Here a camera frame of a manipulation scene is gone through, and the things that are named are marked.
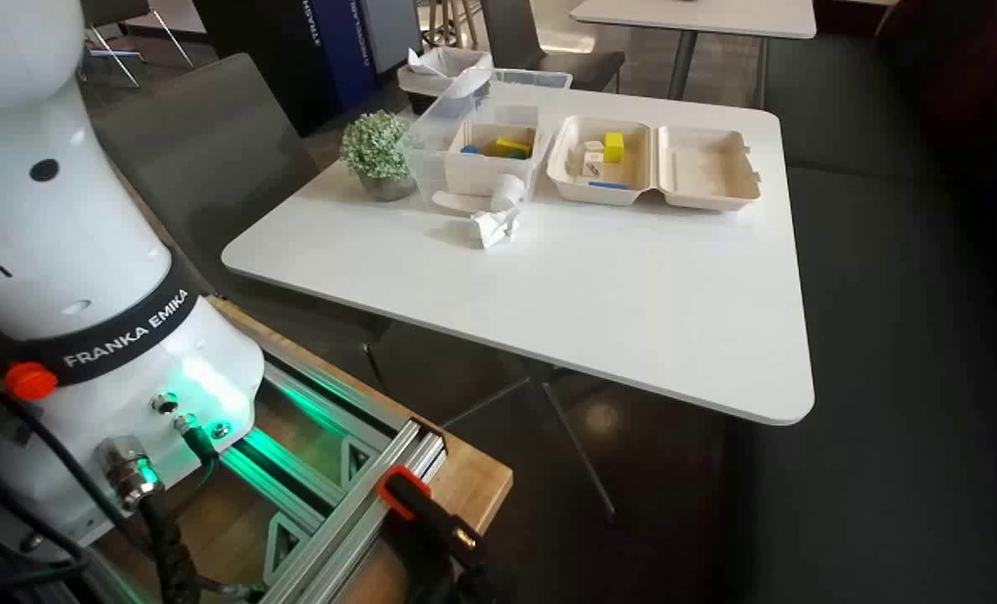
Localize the beige clamshell food pack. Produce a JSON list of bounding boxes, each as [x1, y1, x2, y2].
[[543, 110, 765, 215]]

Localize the black base cables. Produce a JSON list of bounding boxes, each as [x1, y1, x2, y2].
[[0, 366, 206, 604]]

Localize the clear plastic storage bin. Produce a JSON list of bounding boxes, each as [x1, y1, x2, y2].
[[401, 68, 577, 210]]

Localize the aluminium profile frame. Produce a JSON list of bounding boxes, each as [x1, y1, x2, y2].
[[220, 362, 451, 604]]

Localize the metal table legs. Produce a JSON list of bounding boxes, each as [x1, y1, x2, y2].
[[441, 374, 623, 524]]

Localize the wooden mounting board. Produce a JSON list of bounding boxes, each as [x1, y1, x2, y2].
[[104, 296, 518, 604]]

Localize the white side table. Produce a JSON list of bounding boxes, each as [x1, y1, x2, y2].
[[568, 0, 819, 101]]

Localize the orange and black clamp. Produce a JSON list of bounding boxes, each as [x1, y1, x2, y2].
[[377, 462, 499, 604]]

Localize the white inner tray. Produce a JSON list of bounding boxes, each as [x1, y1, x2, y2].
[[441, 117, 543, 201]]

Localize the orange round button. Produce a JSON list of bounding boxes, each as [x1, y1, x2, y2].
[[3, 361, 62, 407]]

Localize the small green potted plant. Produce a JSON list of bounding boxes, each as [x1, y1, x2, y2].
[[338, 109, 421, 201]]

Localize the white block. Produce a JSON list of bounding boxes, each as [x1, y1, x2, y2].
[[577, 137, 606, 180]]

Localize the blue and black cabinet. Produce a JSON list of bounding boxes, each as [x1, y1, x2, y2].
[[190, 0, 422, 122]]

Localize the dark cable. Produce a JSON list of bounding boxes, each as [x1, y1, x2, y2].
[[730, 0, 997, 604]]

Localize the dark folding chair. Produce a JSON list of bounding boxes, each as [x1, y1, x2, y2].
[[479, 0, 631, 94]]

